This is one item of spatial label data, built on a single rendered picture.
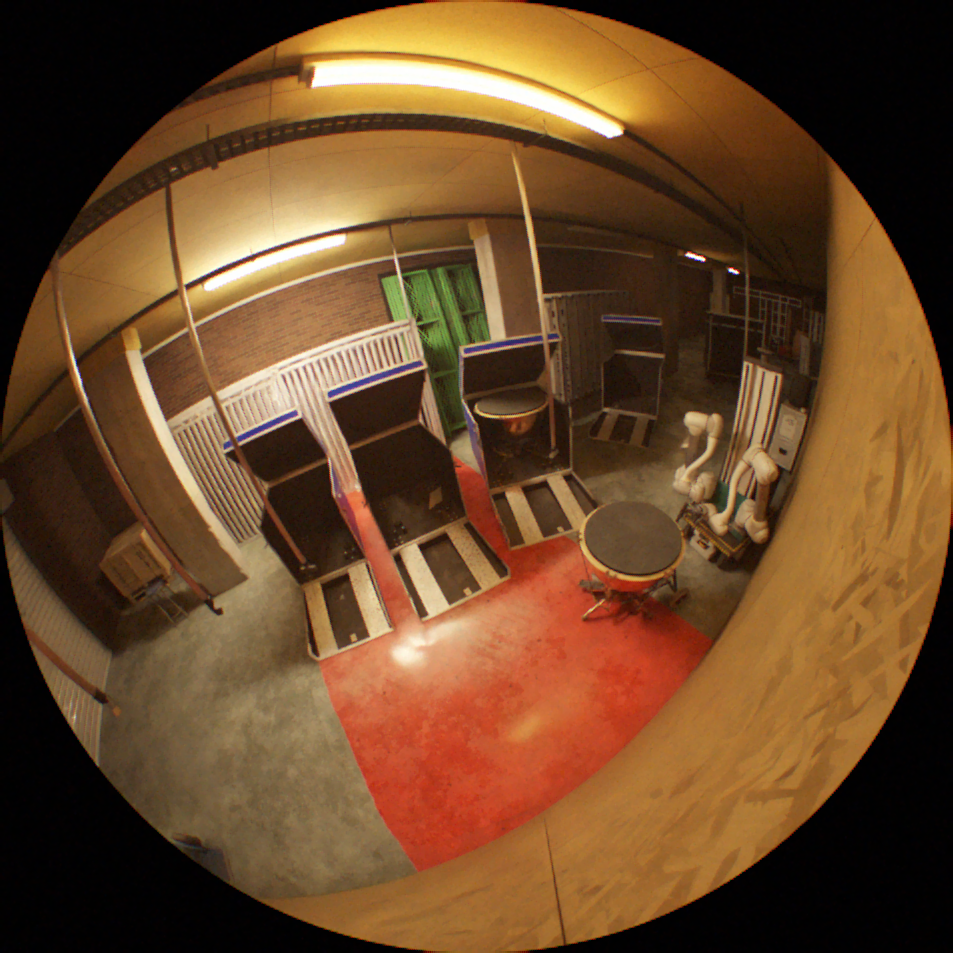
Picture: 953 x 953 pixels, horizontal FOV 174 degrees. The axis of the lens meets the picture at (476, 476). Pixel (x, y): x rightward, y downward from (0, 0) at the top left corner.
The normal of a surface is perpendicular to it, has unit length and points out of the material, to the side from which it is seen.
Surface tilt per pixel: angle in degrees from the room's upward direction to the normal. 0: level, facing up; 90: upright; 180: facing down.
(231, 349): 90
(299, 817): 0
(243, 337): 90
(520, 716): 0
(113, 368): 90
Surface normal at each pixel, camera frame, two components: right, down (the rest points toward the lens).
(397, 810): -0.17, -0.82
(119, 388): 0.53, 0.39
